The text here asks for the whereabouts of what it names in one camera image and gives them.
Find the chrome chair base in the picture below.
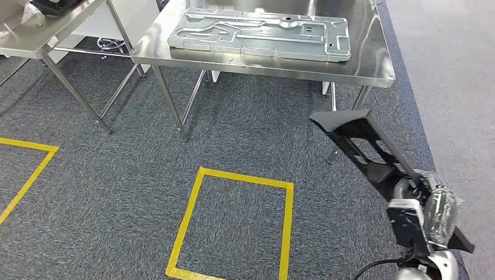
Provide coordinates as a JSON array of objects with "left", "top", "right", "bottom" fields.
[{"left": 96, "top": 37, "right": 128, "bottom": 61}]

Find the stainless steel workbench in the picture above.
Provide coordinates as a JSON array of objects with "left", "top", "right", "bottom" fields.
[{"left": 129, "top": 0, "right": 396, "bottom": 165}]

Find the grey metal fixture plate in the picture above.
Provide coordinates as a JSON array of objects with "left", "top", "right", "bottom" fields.
[{"left": 167, "top": 6, "right": 352, "bottom": 62}]

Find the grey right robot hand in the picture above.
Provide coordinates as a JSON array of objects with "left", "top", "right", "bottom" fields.
[{"left": 393, "top": 171, "right": 461, "bottom": 250}]

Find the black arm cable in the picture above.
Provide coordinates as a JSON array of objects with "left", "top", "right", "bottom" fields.
[{"left": 354, "top": 253, "right": 416, "bottom": 280}]

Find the stainless steel table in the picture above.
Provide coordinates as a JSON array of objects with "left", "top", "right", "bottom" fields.
[{"left": 0, "top": 0, "right": 147, "bottom": 135}]

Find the black plastic frame part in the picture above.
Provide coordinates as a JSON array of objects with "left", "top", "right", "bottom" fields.
[
  {"left": 30, "top": 0, "right": 85, "bottom": 16},
  {"left": 308, "top": 109, "right": 476, "bottom": 255}
]

